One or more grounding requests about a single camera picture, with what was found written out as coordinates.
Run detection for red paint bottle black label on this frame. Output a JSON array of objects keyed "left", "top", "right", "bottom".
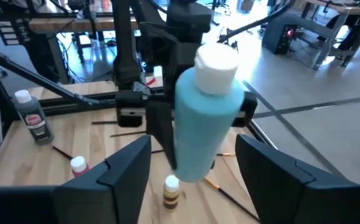
[{"left": 70, "top": 155, "right": 90, "bottom": 178}]

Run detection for black-handled paintbrush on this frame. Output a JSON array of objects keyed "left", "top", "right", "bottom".
[
  {"left": 52, "top": 145, "right": 74, "bottom": 160},
  {"left": 203, "top": 177, "right": 260, "bottom": 223}
]

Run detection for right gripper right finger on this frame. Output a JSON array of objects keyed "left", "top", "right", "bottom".
[{"left": 235, "top": 134, "right": 355, "bottom": 224}]

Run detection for background wooden desk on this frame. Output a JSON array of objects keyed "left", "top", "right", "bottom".
[{"left": 301, "top": 0, "right": 360, "bottom": 68}]

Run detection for black box white labels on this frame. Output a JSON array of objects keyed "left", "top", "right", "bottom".
[{"left": 0, "top": 18, "right": 28, "bottom": 47}]

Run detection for grey paint bottle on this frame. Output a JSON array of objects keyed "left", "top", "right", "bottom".
[{"left": 13, "top": 89, "right": 55, "bottom": 146}]

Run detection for teal paint bottle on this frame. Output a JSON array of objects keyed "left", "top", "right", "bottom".
[{"left": 173, "top": 42, "right": 246, "bottom": 183}]

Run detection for dark computer tower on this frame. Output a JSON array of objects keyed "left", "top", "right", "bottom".
[{"left": 262, "top": 15, "right": 301, "bottom": 56}]

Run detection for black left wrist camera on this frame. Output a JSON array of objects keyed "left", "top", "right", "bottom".
[{"left": 166, "top": 0, "right": 214, "bottom": 44}]

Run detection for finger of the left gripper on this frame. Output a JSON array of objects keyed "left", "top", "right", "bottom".
[
  {"left": 145, "top": 100, "right": 178, "bottom": 171},
  {"left": 232, "top": 91, "right": 258, "bottom": 128}
]

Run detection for background wooden table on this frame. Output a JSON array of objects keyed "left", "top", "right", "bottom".
[{"left": 29, "top": 15, "right": 140, "bottom": 34}]

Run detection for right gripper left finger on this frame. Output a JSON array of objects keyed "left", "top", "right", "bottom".
[{"left": 52, "top": 135, "right": 152, "bottom": 224}]

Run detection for black aluminium table frame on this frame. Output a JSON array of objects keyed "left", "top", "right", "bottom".
[{"left": 0, "top": 40, "right": 277, "bottom": 187}]

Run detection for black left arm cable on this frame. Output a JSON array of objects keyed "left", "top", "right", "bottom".
[{"left": 216, "top": 0, "right": 295, "bottom": 44}]

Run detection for yellow paint bottle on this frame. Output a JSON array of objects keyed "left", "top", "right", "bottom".
[{"left": 163, "top": 174, "right": 181, "bottom": 213}]

